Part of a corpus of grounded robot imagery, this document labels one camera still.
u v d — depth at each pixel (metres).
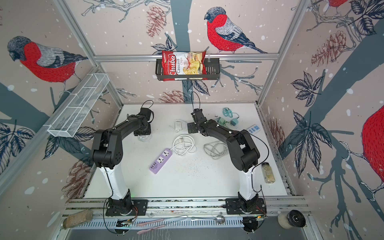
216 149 0.95
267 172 0.82
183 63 0.88
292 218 0.61
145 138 1.01
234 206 0.73
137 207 0.73
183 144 0.96
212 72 0.95
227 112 1.14
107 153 0.53
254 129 1.03
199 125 0.76
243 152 0.51
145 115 0.80
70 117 0.73
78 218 0.67
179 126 1.04
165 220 0.70
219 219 0.68
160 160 0.88
